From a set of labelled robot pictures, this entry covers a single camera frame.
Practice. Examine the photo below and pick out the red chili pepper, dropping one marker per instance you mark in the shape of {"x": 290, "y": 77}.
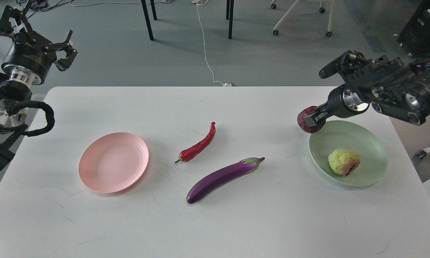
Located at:
{"x": 191, "y": 152}

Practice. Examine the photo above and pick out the white office chair base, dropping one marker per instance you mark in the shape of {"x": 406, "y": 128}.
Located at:
{"x": 295, "y": 11}

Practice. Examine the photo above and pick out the black table legs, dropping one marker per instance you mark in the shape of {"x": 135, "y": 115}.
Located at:
{"x": 228, "y": 14}

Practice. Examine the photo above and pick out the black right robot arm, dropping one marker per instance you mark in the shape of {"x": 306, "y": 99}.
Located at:
{"x": 393, "y": 88}

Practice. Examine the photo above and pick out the light green plate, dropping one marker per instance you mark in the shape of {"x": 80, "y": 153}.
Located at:
{"x": 339, "y": 134}

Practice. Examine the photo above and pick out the black cabinet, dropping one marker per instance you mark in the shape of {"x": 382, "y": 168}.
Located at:
{"x": 415, "y": 36}

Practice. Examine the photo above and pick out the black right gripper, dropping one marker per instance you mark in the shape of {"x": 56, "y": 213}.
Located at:
{"x": 342, "y": 102}

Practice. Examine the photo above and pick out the pink plate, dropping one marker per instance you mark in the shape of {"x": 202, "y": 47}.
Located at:
{"x": 113, "y": 162}

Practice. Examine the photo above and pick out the purple eggplant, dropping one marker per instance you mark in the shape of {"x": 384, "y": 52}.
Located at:
{"x": 219, "y": 177}

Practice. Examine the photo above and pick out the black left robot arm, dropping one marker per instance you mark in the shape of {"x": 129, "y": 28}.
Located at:
{"x": 19, "y": 114}

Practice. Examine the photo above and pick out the yellow green pink fruit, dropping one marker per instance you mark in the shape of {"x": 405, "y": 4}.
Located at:
{"x": 344, "y": 160}

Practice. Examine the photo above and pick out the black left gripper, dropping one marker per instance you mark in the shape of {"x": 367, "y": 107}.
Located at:
{"x": 34, "y": 53}

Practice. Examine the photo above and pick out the dark red pomegranate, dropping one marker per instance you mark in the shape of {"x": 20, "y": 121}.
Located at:
{"x": 304, "y": 126}

